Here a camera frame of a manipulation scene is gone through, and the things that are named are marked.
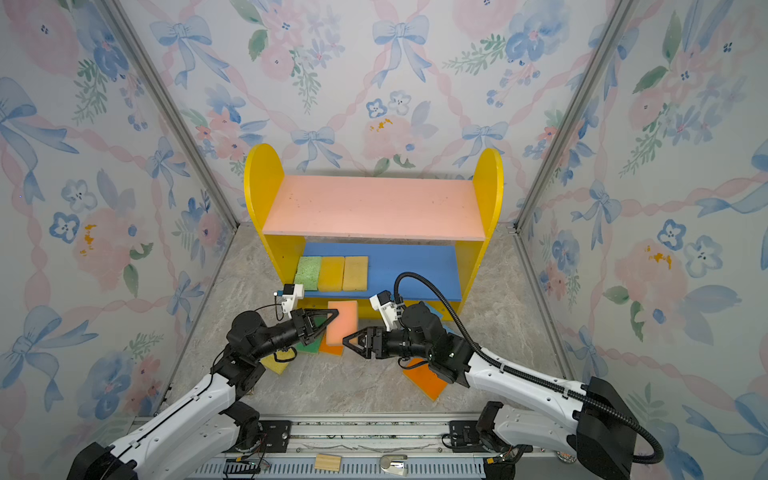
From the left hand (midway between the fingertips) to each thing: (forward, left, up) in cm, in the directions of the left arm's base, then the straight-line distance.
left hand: (337, 315), depth 69 cm
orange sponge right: (-7, -22, -22) cm, 32 cm away
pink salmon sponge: (-1, -2, -1) cm, 3 cm away
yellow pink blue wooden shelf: (+46, +4, -24) cm, 53 cm away
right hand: (-5, -3, -3) cm, 6 cm away
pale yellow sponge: (+18, -2, -8) cm, 20 cm away
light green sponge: (+18, +11, -8) cm, 23 cm away
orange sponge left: (+1, +5, -22) cm, 22 cm away
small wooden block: (-26, +2, -23) cm, 35 cm away
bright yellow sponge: (+17, +5, -8) cm, 20 cm away
